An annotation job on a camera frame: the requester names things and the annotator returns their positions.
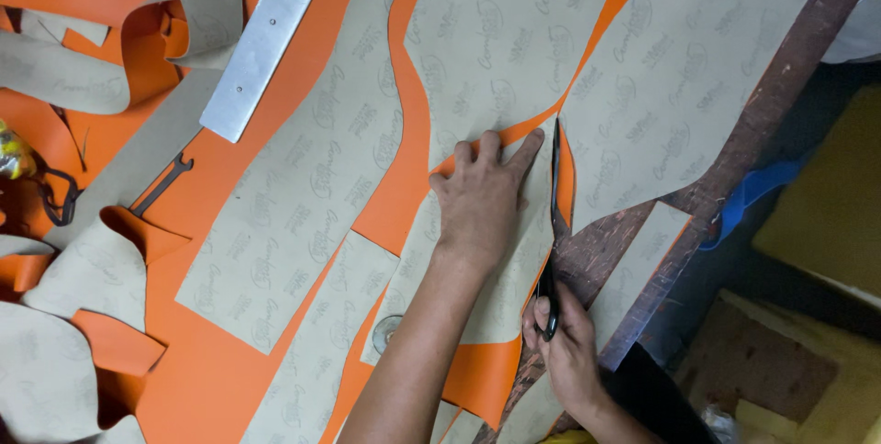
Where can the person's left hand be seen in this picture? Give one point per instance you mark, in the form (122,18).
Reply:
(478,210)

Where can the person's right hand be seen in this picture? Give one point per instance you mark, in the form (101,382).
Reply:
(571,354)

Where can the black scissors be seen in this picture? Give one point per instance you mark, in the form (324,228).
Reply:
(555,224)

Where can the beige printed orange-backed sheet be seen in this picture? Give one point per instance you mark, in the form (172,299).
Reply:
(495,45)

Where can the person's black clothing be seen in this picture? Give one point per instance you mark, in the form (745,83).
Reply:
(654,396)

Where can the clear round glass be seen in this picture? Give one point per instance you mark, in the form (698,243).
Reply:
(382,334)

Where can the crumpled white plastic bag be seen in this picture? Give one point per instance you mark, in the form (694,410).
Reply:
(719,425)

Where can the long beige printed sheet panel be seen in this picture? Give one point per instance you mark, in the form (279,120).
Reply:
(310,175)

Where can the narrow beige printed sheet strip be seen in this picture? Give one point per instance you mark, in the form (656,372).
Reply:
(330,341)

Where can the brown cardboard box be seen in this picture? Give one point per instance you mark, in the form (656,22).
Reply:
(778,368)

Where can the blue plastic object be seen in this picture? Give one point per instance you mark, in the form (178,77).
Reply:
(750,196)

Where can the wide beige printed cut sheet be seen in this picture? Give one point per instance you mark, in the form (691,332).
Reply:
(681,79)

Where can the silver metal plate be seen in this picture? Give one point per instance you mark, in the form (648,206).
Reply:
(256,55)

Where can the yellow foam block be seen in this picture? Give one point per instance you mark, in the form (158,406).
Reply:
(833,203)

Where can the black flat wrench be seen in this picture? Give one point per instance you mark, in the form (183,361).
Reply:
(162,186)

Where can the large orange sheet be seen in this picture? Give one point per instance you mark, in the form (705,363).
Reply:
(199,375)

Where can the grey plain sheet strip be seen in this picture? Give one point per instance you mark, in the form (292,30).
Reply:
(141,155)

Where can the curled beige orange scrap piece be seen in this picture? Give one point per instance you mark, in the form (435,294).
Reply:
(82,279)

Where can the white cloth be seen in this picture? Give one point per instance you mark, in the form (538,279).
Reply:
(860,24)

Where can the looped beige orange scrap strip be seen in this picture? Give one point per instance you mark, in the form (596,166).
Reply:
(62,79)

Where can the yellow plastic packet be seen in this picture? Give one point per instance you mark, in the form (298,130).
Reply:
(12,151)

